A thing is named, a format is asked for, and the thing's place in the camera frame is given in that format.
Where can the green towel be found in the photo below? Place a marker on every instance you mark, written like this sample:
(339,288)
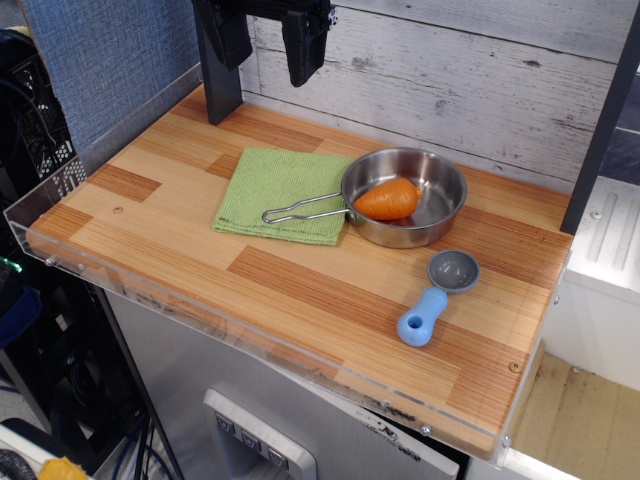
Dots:
(266,179)

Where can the orange toy carrot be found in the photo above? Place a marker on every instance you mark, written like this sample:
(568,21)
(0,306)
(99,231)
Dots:
(395,199)

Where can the stainless steel toy cabinet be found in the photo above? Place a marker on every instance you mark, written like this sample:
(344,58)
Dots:
(179,364)

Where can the grey toy button panel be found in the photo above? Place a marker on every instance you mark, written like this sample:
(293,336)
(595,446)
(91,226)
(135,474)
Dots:
(251,448)

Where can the white toy sink unit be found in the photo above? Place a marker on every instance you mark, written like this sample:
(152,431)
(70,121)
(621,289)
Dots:
(593,320)

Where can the clear acrylic table guard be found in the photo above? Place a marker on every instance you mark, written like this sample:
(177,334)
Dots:
(141,227)

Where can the black plastic crate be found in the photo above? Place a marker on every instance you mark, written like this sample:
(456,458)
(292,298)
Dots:
(35,139)

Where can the blue grey toy scoop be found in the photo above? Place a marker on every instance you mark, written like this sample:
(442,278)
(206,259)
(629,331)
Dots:
(451,272)

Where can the yellow object bottom left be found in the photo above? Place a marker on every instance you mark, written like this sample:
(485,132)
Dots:
(61,469)

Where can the dark grey right post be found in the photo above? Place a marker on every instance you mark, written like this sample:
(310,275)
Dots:
(614,103)

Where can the stainless steel pan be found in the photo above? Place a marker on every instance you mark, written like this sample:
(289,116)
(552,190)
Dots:
(443,186)

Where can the blue fabric partition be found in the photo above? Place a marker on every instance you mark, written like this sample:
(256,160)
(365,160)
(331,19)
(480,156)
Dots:
(115,66)

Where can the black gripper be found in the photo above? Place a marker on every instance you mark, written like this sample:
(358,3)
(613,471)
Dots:
(304,29)

